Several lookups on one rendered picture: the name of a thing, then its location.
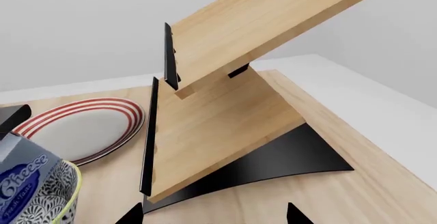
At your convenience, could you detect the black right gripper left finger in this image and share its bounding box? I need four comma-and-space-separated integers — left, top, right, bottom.
115, 202, 143, 224

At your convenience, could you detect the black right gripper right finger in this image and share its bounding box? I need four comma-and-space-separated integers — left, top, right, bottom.
286, 201, 314, 224

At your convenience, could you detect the grey cream cheese box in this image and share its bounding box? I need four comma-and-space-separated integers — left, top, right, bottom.
0, 130, 66, 224

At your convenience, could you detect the black white patterned bowl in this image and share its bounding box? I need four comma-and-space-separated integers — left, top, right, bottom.
12, 158, 83, 224

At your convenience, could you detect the white plate with red stripes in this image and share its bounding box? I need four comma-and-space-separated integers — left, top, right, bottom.
12, 97, 146, 167

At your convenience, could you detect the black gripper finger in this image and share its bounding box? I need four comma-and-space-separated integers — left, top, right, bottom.
0, 104, 32, 140

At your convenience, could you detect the wooden two-tier rack black frame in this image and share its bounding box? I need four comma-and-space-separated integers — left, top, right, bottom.
138, 0, 372, 214

